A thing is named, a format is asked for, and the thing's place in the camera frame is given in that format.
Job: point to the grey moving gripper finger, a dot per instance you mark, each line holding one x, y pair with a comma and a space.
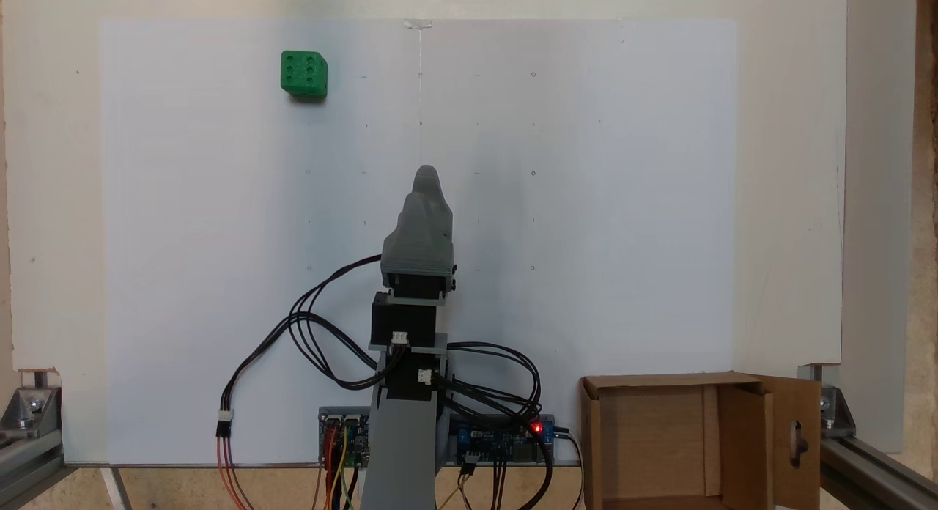
428, 180

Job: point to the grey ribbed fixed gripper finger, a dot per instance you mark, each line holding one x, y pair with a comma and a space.
421, 235

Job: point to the green die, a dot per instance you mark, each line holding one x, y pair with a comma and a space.
303, 72

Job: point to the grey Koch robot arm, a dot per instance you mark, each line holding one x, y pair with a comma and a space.
403, 451

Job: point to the clear tape piece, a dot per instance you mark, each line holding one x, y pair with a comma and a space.
418, 23

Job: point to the blue circuit board red LED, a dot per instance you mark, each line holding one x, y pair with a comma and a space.
491, 440

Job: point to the white paper sheet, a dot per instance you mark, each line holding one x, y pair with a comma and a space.
623, 202
183, 239

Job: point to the brown cardboard box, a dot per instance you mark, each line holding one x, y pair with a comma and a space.
659, 437

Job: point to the metal corner bracket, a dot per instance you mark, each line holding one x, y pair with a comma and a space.
835, 415
33, 407

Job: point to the aluminium frame post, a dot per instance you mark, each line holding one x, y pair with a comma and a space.
29, 459
872, 473

